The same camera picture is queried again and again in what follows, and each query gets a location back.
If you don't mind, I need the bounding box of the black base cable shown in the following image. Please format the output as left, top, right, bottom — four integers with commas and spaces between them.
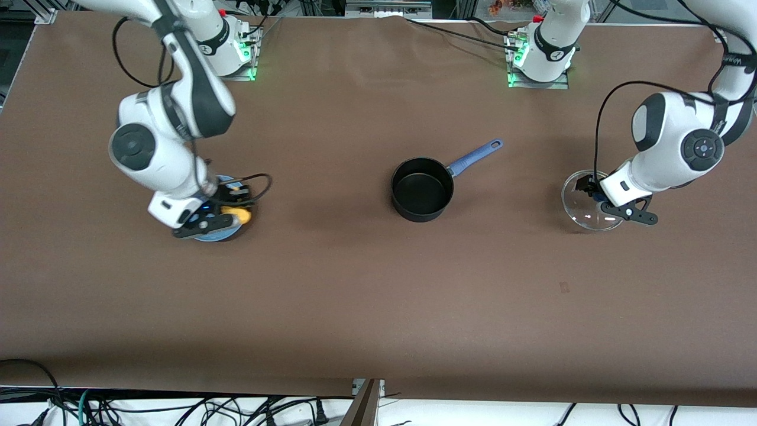
467, 17, 516, 36
406, 18, 516, 46

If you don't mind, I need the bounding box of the glass lid with blue knob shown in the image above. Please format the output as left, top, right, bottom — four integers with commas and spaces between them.
560, 169, 628, 232

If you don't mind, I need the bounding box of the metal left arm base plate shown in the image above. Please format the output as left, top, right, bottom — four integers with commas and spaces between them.
507, 33, 570, 90

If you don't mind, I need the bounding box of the black power plug cable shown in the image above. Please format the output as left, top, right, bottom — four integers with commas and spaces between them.
260, 398, 331, 425

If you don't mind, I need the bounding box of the aluminium profile beam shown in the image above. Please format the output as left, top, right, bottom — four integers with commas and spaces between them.
340, 379, 386, 426

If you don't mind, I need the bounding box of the brown table cover sheet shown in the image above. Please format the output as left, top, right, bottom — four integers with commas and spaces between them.
0, 11, 757, 409

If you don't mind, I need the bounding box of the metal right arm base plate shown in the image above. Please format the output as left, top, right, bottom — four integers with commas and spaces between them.
194, 27, 259, 82

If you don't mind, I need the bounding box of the grey base cable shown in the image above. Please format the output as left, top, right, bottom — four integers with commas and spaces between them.
248, 15, 286, 43

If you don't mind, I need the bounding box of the black pot with blue handle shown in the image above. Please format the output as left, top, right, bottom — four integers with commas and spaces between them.
390, 138, 504, 223

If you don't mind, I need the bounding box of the yellow potato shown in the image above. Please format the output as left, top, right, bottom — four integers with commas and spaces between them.
221, 205, 253, 226

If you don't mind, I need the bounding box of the grey metal box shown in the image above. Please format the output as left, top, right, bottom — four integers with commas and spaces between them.
345, 0, 433, 19

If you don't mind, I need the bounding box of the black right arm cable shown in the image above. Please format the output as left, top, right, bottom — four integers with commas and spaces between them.
112, 15, 273, 209

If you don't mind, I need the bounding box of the thick black looped cable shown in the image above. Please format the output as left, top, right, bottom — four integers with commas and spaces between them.
0, 358, 66, 426

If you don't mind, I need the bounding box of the blue round plate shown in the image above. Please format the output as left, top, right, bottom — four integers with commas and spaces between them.
190, 174, 251, 243

